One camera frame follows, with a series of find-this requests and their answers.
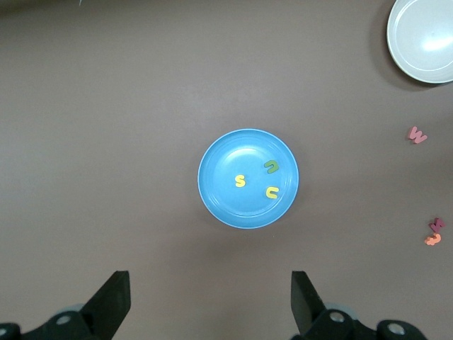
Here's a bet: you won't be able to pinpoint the pink foam letter w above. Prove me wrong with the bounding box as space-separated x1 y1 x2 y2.
406 125 429 145

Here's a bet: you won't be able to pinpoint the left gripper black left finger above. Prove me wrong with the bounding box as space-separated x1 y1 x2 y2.
21 271 132 340

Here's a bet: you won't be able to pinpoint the blue plate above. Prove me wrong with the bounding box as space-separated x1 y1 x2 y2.
197 128 300 230

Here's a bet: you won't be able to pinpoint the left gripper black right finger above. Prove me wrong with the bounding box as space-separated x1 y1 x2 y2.
290 270 382 340

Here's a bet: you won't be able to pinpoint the beige plate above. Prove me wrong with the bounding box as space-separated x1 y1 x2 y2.
386 0 453 84

